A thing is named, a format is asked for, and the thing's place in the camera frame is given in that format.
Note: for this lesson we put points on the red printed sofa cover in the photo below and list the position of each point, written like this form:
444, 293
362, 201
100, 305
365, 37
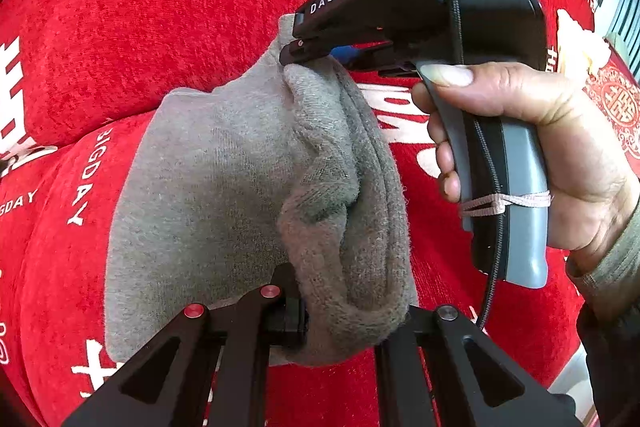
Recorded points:
150, 7

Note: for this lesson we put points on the white crumpled cloth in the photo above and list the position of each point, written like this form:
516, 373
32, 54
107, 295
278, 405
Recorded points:
580, 39

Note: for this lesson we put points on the person's right forearm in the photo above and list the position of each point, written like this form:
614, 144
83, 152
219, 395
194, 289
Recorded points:
612, 307

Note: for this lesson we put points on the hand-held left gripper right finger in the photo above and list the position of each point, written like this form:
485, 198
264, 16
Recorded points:
440, 347

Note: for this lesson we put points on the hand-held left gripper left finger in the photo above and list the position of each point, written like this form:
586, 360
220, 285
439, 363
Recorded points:
260, 332

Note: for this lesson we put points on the pink rubber band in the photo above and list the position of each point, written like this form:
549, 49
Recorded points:
505, 201

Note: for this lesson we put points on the red patterned cloth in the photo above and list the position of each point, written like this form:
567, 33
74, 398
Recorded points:
617, 107

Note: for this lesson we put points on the person's right hand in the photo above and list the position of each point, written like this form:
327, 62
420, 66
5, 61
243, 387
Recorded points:
550, 132

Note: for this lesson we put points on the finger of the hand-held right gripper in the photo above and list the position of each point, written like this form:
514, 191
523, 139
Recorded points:
380, 61
302, 53

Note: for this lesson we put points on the grey knit sweater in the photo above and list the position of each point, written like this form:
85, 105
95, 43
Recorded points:
225, 187

